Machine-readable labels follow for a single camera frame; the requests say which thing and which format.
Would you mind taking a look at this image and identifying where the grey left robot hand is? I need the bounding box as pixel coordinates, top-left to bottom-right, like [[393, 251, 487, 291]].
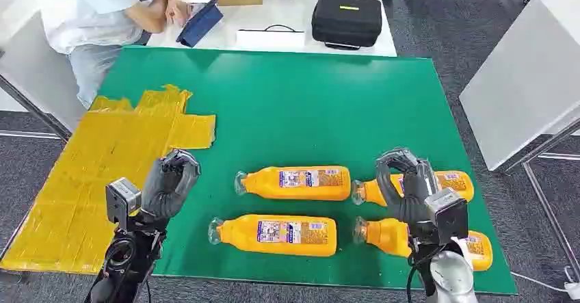
[[137, 148, 202, 223]]

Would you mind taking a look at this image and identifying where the person's right hand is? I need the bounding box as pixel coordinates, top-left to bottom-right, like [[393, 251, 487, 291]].
[[165, 0, 194, 27]]

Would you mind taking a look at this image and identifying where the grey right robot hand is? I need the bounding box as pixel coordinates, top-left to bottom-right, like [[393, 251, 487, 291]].
[[375, 147, 440, 239]]

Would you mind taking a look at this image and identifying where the orange drink bottle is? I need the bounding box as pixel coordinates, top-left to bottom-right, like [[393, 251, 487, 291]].
[[351, 170, 475, 207], [207, 214, 338, 258], [352, 217, 494, 273], [234, 166, 352, 202]]

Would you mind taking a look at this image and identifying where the dark blue tablet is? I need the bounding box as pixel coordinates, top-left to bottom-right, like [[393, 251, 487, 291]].
[[175, 0, 225, 49]]

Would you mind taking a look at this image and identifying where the yellow sheet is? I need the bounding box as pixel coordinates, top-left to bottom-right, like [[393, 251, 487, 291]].
[[0, 83, 218, 276]]

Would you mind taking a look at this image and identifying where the person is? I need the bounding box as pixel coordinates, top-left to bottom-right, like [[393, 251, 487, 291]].
[[29, 0, 194, 109]]

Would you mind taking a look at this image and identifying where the white desk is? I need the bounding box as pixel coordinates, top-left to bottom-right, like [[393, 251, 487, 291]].
[[146, 0, 399, 59]]

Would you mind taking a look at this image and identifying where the green mat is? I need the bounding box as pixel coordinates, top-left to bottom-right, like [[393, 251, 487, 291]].
[[96, 45, 518, 296]]

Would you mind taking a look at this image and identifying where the white table with dark leg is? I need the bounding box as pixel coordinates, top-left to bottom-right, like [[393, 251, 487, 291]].
[[0, 0, 88, 142]]

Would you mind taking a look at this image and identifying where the black carry case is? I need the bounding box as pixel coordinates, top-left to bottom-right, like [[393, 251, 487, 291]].
[[311, 0, 383, 51]]

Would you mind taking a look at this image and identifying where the white table with metal legs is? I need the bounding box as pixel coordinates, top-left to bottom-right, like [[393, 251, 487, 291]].
[[458, 0, 580, 285]]

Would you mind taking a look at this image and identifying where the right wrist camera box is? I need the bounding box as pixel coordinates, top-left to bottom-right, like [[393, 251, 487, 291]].
[[424, 188, 470, 246]]

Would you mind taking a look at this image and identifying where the black cable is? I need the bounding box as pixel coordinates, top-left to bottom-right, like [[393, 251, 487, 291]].
[[237, 23, 305, 34]]

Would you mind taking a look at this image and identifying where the white cable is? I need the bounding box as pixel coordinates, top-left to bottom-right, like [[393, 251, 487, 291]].
[[510, 264, 580, 300]]

